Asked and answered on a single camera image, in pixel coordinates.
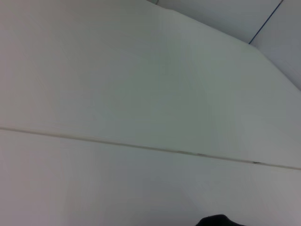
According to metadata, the black shirt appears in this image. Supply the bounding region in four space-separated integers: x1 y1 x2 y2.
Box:
194 214 238 226

